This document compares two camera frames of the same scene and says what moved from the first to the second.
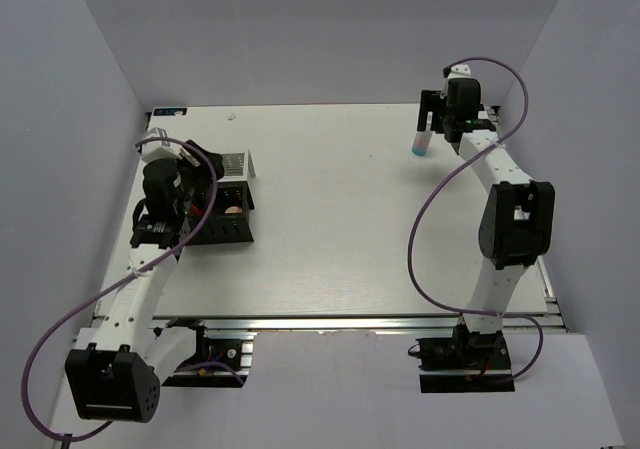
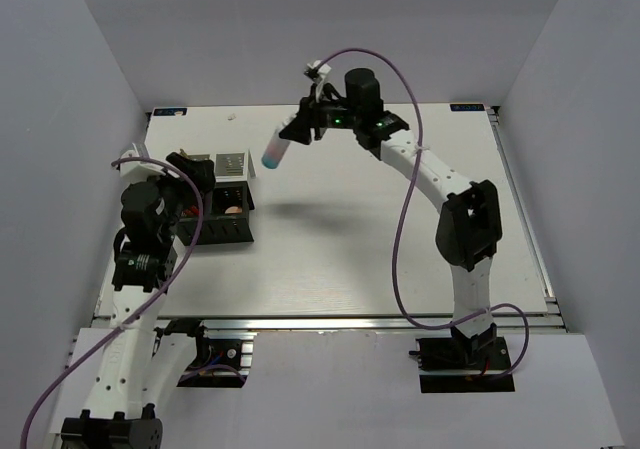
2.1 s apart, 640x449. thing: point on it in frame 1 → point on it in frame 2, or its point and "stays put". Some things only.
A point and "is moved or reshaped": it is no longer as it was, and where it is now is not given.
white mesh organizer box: [238, 167] stays put
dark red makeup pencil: [197, 211] stays put
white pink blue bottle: [421, 142] is moved or reshaped
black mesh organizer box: [229, 219] stays put
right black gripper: [431, 101] → [309, 116]
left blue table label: [170, 112] stays put
